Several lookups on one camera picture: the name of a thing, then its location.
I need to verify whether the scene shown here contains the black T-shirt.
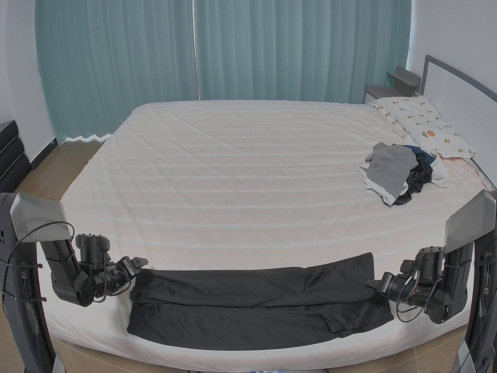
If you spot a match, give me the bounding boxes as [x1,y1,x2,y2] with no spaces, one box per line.
[127,252,394,347]

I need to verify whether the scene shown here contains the pile of clothes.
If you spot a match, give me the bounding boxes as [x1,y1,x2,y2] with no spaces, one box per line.
[359,141,450,207]

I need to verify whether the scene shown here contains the white printed pillow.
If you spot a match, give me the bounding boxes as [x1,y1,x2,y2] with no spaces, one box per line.
[367,95,476,158]

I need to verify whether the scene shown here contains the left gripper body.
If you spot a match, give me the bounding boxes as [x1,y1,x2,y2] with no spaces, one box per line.
[108,257,136,294]

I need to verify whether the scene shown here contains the bed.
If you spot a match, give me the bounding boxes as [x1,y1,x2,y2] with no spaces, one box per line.
[45,55,497,368]

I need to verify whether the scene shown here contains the blue-green curtain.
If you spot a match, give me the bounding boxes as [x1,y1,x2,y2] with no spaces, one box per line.
[192,0,412,104]
[35,0,200,141]

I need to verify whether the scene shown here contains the black chest of drawers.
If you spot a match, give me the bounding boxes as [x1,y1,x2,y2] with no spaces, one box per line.
[0,120,31,191]

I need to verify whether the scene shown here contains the black cable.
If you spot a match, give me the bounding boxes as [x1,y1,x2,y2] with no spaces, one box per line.
[2,221,75,302]

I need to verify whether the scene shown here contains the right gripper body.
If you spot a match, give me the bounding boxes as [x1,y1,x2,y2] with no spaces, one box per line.
[378,272,413,303]

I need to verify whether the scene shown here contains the grey bedside table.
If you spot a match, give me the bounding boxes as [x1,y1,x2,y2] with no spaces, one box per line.
[365,65,421,104]

